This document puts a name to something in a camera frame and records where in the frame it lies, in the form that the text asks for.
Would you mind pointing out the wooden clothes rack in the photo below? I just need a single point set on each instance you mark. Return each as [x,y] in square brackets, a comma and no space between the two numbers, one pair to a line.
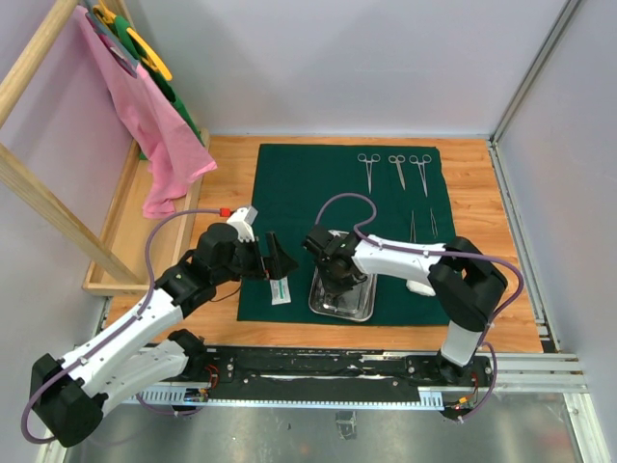
[72,184]

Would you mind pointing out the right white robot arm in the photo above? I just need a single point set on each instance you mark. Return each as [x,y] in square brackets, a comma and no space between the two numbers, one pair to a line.
[466,284]

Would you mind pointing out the yellow hanger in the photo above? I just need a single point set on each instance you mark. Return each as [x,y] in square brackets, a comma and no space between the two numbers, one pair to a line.
[109,11]

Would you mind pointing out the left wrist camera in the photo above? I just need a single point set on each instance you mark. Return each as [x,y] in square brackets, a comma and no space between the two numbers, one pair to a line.
[242,221]

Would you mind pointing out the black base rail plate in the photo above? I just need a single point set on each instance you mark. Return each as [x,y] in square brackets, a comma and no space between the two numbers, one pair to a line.
[311,373]

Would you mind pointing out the steel forceps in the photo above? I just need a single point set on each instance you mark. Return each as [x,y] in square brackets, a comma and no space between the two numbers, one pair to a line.
[398,161]
[369,160]
[421,162]

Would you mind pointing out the steel instrument tray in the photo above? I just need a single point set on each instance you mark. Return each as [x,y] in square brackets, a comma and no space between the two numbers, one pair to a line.
[356,305]

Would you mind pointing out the green white packet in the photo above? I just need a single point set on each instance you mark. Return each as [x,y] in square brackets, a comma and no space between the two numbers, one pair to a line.
[280,292]

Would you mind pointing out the grey slotted cable duct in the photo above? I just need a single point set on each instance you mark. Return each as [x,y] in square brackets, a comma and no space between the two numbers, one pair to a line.
[189,398]

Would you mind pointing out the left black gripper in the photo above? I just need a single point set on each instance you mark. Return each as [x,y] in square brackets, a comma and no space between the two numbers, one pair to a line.
[276,265]

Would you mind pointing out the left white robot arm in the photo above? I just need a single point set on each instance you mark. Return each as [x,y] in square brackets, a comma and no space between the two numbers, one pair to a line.
[71,395]

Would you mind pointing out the white cotton balls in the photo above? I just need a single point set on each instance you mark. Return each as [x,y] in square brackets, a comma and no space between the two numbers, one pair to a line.
[420,288]

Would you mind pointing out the pink shirt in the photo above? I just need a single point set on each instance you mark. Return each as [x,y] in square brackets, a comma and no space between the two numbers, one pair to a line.
[175,154]

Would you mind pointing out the grey hanger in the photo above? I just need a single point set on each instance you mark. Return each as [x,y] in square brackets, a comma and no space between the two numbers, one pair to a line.
[121,55]

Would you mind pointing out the green garment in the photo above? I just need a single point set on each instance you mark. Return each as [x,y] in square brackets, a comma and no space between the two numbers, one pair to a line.
[135,48]

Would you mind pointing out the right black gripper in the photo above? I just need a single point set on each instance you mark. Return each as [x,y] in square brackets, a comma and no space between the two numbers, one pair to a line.
[333,288]

